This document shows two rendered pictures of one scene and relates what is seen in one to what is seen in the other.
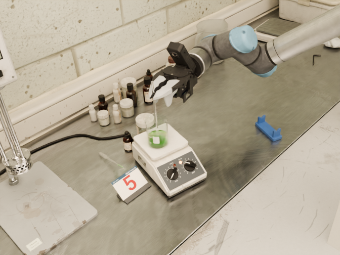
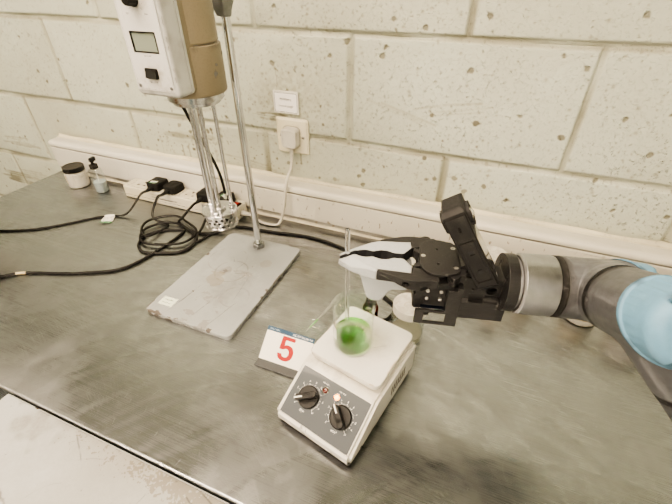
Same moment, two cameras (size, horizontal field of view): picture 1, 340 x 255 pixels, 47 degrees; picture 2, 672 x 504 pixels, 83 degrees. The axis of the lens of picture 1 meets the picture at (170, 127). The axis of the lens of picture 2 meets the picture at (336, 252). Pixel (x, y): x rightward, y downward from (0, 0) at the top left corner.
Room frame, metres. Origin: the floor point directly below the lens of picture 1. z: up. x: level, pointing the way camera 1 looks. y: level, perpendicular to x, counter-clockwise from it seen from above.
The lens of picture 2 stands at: (0.67, -0.31, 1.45)
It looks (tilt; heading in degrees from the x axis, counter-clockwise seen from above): 36 degrees down; 65
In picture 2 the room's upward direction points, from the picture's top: straight up
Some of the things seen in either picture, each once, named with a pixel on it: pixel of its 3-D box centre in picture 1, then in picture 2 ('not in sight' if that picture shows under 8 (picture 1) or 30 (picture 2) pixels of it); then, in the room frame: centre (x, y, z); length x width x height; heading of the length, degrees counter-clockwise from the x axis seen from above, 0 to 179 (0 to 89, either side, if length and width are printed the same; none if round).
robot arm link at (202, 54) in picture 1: (194, 62); (527, 282); (1.03, -0.09, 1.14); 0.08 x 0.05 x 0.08; 56
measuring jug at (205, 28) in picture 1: (209, 43); not in sight; (1.49, -0.19, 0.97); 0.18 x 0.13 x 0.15; 135
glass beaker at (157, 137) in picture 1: (156, 131); (354, 323); (0.86, 0.04, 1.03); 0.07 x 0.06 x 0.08; 35
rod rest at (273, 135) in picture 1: (268, 127); not in sight; (0.98, -0.31, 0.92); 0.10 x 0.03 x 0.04; 22
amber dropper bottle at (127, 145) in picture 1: (127, 139); not in sight; (0.95, 0.13, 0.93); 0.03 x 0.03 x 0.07
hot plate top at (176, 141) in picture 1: (160, 140); (362, 343); (0.87, 0.03, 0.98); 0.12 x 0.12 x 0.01; 30
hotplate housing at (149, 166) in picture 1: (166, 157); (353, 372); (0.85, 0.02, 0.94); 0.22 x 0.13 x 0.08; 30
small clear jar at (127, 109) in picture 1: (127, 108); not in sight; (1.13, 0.14, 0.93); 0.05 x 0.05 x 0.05
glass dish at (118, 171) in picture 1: (123, 172); (311, 333); (0.83, 0.14, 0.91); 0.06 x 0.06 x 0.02
